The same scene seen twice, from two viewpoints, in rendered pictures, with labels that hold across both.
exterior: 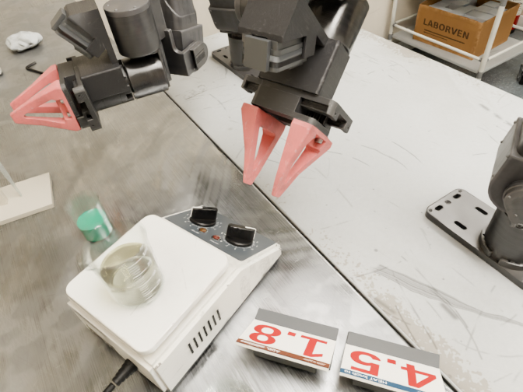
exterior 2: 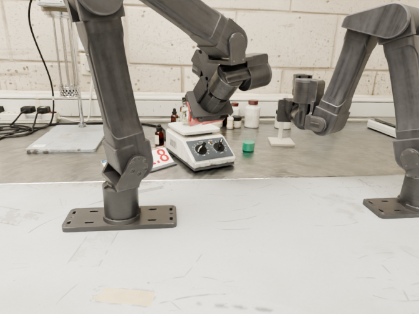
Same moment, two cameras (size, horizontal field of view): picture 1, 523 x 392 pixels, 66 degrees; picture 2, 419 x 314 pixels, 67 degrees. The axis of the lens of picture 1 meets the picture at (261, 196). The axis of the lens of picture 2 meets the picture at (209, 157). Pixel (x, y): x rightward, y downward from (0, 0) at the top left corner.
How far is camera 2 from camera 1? 94 cm
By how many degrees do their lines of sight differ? 90
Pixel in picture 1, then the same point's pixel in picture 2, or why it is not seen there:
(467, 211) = (157, 215)
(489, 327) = not seen: hidden behind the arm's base
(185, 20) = (324, 104)
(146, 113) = (344, 167)
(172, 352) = (168, 132)
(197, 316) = (174, 134)
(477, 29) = not seen: outside the picture
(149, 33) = (297, 93)
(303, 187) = (233, 187)
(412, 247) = (161, 197)
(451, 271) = not seen: hidden behind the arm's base
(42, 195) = (278, 142)
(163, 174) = (276, 162)
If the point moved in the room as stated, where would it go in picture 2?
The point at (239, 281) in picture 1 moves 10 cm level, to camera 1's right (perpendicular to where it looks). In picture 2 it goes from (181, 144) to (163, 155)
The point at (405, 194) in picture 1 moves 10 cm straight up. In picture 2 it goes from (194, 210) to (196, 164)
